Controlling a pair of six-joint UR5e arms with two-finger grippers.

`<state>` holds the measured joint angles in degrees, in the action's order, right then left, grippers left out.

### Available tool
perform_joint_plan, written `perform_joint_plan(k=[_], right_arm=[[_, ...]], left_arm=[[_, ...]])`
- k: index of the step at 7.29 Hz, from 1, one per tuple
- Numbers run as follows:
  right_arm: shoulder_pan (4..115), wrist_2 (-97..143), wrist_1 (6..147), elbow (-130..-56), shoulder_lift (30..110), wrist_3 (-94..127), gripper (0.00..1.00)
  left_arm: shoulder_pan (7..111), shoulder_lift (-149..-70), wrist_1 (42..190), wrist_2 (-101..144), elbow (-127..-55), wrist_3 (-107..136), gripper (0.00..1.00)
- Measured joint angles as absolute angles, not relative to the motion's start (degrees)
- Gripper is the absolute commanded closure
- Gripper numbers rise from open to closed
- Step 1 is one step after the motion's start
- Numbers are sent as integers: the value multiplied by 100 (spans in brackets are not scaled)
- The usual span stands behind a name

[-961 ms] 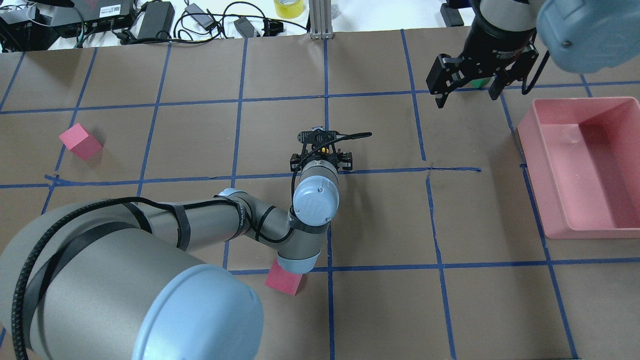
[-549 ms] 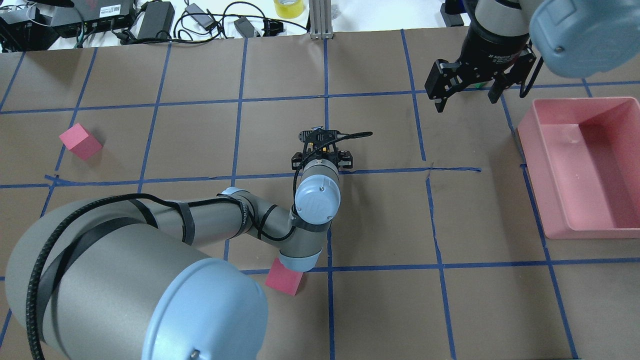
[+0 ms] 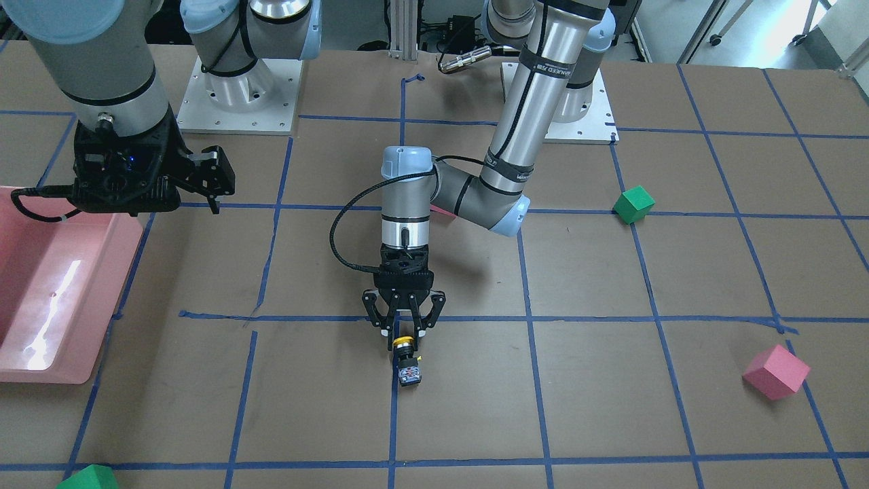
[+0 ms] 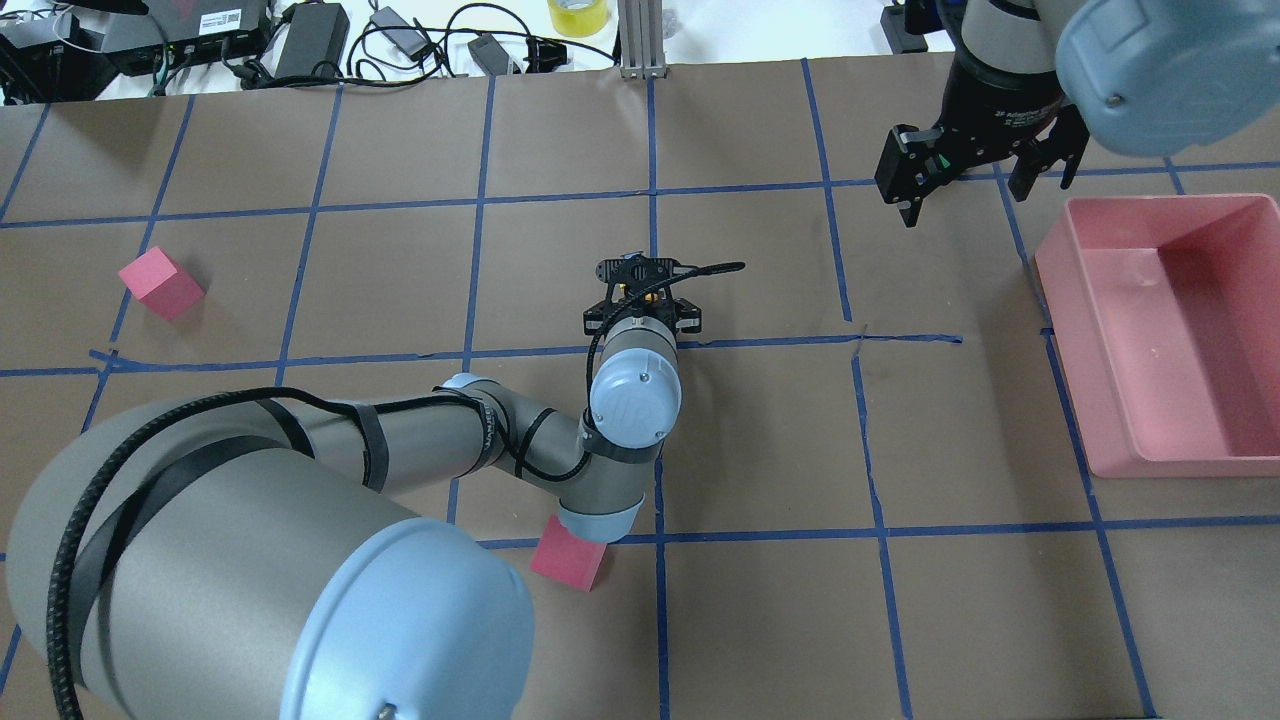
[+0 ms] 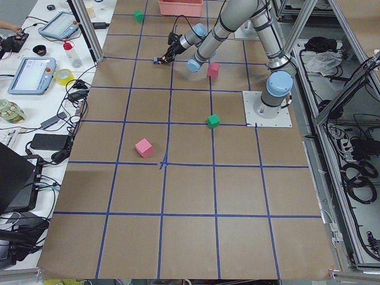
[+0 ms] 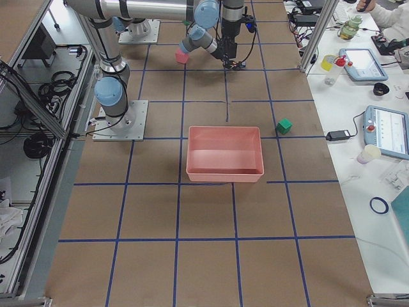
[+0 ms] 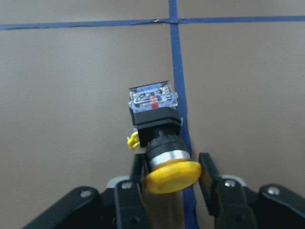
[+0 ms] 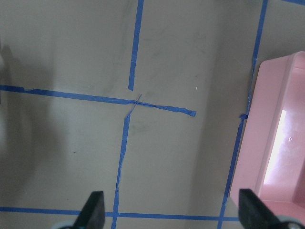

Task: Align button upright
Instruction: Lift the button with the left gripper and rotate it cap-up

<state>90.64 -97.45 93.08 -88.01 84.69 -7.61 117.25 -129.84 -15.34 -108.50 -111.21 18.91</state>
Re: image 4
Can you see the yellow tape roll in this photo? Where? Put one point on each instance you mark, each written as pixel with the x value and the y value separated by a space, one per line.
pixel 578 18

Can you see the pink plastic bin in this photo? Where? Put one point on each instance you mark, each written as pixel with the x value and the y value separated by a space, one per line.
pixel 1166 313

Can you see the pink cube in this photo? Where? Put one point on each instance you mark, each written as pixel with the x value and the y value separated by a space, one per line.
pixel 561 556
pixel 160 283

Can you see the pink cube far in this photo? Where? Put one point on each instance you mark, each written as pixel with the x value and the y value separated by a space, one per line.
pixel 561 556

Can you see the black power adapter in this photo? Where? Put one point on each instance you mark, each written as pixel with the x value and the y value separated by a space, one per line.
pixel 316 35

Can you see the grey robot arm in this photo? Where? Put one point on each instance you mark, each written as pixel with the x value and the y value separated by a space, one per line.
pixel 1150 78
pixel 241 555

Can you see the pink cube near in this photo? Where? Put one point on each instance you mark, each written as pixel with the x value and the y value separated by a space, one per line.
pixel 160 283

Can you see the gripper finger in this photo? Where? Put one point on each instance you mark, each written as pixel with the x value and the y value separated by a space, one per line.
pixel 1032 164
pixel 909 203

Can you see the aluminium frame post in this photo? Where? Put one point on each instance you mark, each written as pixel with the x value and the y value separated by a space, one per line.
pixel 640 35

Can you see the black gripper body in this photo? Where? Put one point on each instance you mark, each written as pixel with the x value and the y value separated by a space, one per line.
pixel 993 108
pixel 597 316

